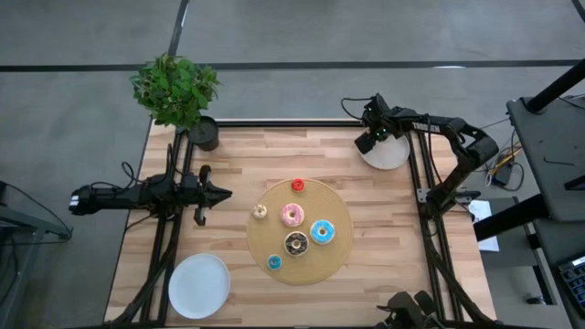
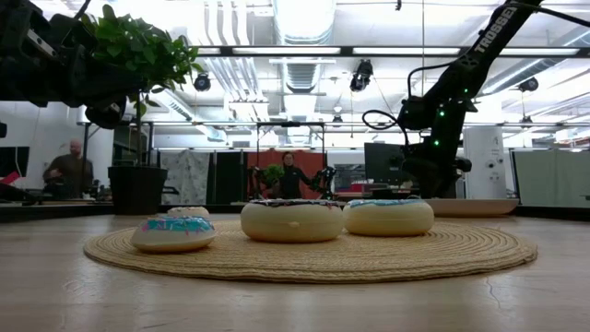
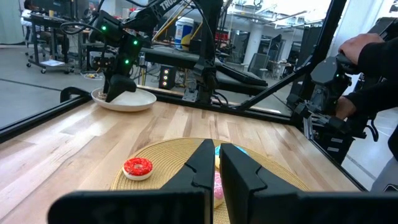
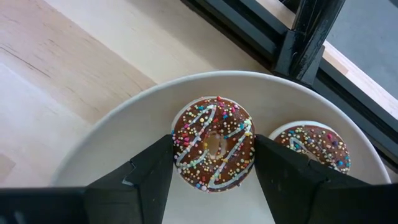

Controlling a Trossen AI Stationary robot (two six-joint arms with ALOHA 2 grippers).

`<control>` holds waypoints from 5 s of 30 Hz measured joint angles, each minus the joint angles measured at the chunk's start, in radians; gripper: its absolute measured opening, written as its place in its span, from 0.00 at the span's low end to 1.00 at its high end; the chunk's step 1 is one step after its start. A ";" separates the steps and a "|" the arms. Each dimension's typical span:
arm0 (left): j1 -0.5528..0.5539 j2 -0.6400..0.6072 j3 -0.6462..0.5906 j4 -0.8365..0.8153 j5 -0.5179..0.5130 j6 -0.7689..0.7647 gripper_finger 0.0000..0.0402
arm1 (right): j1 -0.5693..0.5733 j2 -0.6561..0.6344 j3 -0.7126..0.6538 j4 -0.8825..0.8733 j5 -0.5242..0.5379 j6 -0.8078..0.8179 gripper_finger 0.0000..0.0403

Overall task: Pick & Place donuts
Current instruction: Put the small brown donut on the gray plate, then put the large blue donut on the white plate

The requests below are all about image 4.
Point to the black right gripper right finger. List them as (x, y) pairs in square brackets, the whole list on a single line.
[(292, 186)]

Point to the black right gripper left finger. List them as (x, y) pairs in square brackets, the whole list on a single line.
[(140, 186)]

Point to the small brown sprinkled donut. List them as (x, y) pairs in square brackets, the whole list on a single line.
[(192, 155), (314, 140)]

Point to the beige round plate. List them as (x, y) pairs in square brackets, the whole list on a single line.
[(140, 124)]

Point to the black metal table frame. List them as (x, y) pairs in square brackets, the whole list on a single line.
[(304, 46)]

